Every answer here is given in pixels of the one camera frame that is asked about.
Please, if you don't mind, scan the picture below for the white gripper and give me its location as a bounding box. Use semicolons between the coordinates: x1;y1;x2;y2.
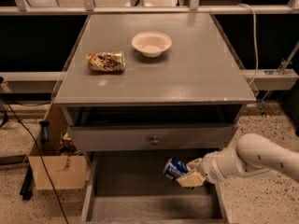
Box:
177;151;226;188

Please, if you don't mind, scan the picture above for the blue pepsi can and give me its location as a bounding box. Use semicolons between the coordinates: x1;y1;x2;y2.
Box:
164;158;189;181

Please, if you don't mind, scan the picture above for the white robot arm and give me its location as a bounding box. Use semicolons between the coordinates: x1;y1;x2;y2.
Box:
178;133;299;188

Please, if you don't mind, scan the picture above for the grey closed top drawer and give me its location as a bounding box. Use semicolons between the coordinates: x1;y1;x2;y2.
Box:
68;124;237;151

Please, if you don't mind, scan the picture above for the round brass drawer knob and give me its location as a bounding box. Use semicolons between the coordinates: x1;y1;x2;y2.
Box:
150;136;159;146

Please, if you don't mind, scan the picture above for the open grey middle drawer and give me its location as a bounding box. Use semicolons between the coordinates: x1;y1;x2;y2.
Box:
80;149;228;224

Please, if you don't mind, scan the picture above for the grey wooden drawer cabinet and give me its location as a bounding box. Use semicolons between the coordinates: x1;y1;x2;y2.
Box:
52;12;257;157

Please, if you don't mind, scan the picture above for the gold brown crushed snack can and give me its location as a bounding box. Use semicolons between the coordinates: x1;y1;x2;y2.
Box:
86;51;125;73

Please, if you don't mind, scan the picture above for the brown cardboard box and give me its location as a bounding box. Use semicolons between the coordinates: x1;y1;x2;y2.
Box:
28;105;87;189

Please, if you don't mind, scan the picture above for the white paper bowl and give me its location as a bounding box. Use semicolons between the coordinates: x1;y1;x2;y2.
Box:
131;32;172;58

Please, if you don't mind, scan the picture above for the metal railing frame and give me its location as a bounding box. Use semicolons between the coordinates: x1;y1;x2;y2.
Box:
0;0;299;91

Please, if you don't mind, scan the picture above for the black cylindrical handle tool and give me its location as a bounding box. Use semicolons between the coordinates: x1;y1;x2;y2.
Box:
39;120;50;143

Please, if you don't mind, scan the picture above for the white hanging cable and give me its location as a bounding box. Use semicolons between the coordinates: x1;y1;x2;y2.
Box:
236;3;260;87

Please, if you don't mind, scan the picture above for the black floor cable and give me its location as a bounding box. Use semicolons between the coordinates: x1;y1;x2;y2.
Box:
0;94;71;224

